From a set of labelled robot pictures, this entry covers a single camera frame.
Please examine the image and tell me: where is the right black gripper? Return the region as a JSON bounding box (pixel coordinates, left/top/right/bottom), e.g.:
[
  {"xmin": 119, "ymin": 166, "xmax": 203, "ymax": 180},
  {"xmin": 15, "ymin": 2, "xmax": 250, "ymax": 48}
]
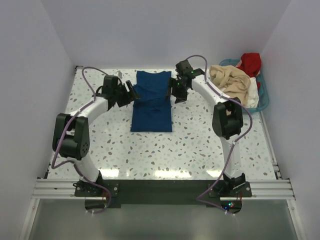
[{"xmin": 164, "ymin": 77, "xmax": 189, "ymax": 105}]

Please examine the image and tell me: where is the aluminium frame rail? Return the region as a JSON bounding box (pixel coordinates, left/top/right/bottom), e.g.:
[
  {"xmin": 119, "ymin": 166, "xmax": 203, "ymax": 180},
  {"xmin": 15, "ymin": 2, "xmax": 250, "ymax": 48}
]
[{"xmin": 31, "ymin": 162, "xmax": 295, "ymax": 200}]

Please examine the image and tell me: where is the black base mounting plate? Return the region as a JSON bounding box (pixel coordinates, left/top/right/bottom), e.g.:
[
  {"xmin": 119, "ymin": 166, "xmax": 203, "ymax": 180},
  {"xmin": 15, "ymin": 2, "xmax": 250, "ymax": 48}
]
[{"xmin": 73, "ymin": 180, "xmax": 253, "ymax": 214}]

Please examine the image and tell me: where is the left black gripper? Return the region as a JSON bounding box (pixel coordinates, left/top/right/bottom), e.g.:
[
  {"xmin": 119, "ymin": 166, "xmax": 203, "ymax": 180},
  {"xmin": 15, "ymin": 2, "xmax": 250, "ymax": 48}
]
[{"xmin": 113, "ymin": 80, "xmax": 140, "ymax": 108}]

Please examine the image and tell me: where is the teal laundry basket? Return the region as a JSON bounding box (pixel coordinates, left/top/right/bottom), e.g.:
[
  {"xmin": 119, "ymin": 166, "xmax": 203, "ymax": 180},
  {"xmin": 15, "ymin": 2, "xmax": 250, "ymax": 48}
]
[{"xmin": 219, "ymin": 58, "xmax": 270, "ymax": 113}]

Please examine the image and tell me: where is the blue printed t shirt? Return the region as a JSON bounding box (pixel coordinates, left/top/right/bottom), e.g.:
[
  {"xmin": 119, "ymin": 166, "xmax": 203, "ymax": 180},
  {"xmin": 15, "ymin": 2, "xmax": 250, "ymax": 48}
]
[{"xmin": 130, "ymin": 71, "xmax": 173, "ymax": 133}]

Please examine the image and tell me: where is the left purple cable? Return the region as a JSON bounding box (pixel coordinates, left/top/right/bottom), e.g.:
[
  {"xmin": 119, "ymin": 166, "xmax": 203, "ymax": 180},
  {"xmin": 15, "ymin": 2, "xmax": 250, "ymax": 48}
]
[{"xmin": 51, "ymin": 66, "xmax": 112, "ymax": 215}]

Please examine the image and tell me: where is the white t shirt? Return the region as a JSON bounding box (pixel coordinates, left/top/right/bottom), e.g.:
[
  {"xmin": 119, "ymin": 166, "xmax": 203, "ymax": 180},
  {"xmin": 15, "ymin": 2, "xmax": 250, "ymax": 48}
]
[{"xmin": 247, "ymin": 77, "xmax": 260, "ymax": 108}]

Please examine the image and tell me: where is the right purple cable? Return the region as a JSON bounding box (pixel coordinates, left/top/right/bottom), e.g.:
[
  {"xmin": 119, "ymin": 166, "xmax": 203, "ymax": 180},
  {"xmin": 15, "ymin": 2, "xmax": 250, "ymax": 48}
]
[{"xmin": 186, "ymin": 54, "xmax": 254, "ymax": 212}]

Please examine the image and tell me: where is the beige t shirt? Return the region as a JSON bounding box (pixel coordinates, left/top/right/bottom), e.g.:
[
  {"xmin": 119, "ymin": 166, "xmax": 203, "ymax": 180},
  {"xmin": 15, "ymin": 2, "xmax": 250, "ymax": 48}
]
[{"xmin": 209, "ymin": 65, "xmax": 251, "ymax": 106}]

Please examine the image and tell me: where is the purple cable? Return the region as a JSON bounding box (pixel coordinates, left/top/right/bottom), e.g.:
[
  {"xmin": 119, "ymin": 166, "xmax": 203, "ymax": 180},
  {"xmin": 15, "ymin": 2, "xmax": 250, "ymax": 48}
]
[
  {"xmin": 51, "ymin": 66, "xmax": 112, "ymax": 215},
  {"xmin": 186, "ymin": 54, "xmax": 254, "ymax": 212}
]

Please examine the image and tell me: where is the red t shirt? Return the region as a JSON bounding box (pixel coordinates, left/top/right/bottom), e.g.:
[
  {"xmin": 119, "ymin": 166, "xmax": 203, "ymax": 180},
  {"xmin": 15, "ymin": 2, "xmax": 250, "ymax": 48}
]
[{"xmin": 235, "ymin": 52, "xmax": 262, "ymax": 78}]

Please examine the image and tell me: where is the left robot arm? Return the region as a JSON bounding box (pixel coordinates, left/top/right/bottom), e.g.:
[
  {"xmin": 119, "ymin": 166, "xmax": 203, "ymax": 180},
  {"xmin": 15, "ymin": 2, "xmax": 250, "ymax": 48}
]
[{"xmin": 51, "ymin": 75, "xmax": 140, "ymax": 200}]

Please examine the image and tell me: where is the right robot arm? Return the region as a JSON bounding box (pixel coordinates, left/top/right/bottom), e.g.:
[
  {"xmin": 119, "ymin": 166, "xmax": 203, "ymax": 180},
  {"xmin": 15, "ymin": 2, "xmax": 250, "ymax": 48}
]
[{"xmin": 165, "ymin": 59, "xmax": 246, "ymax": 200}]

